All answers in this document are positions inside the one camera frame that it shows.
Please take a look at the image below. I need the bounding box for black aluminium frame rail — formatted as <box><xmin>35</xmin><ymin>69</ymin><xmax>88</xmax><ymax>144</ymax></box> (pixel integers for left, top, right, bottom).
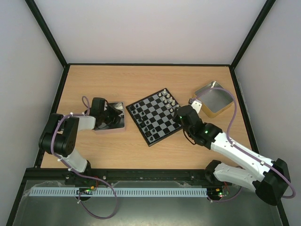
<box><xmin>23</xmin><ymin>167</ymin><xmax>273</xmax><ymax>186</ymax></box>

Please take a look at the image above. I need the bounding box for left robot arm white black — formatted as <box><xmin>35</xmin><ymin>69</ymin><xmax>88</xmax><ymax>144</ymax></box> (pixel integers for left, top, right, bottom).
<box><xmin>39</xmin><ymin>96</ymin><xmax>125</xmax><ymax>186</ymax></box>

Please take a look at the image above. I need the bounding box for yellow empty tin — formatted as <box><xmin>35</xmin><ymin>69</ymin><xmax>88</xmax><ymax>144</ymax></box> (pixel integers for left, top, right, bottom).
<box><xmin>194</xmin><ymin>81</ymin><xmax>234</xmax><ymax>118</ymax></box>

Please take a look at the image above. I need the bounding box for black grey chess board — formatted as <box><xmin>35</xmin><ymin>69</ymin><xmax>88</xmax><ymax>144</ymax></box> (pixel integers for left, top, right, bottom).
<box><xmin>126</xmin><ymin>88</ymin><xmax>182</xmax><ymax>147</ymax></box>

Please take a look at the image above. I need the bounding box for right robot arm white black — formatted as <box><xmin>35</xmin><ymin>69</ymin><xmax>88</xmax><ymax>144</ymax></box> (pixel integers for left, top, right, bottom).
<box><xmin>174</xmin><ymin>105</ymin><xmax>291</xmax><ymax>206</ymax></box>

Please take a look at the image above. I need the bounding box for pink tin with black pieces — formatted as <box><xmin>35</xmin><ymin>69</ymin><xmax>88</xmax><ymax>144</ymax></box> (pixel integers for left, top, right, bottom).
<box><xmin>94</xmin><ymin>102</ymin><xmax>126</xmax><ymax>134</ymax></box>

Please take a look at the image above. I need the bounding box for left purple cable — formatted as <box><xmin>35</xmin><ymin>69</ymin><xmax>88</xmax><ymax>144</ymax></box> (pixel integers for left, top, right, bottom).
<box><xmin>51</xmin><ymin>96</ymin><xmax>118</xmax><ymax>218</ymax></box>

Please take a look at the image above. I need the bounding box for light blue cable duct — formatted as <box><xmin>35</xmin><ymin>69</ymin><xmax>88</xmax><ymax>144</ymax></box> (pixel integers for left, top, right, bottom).
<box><xmin>29</xmin><ymin>187</ymin><xmax>207</xmax><ymax>197</ymax></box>

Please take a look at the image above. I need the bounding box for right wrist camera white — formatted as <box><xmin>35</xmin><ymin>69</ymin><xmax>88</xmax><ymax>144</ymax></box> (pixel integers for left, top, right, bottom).
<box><xmin>189</xmin><ymin>98</ymin><xmax>202</xmax><ymax>114</ymax></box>

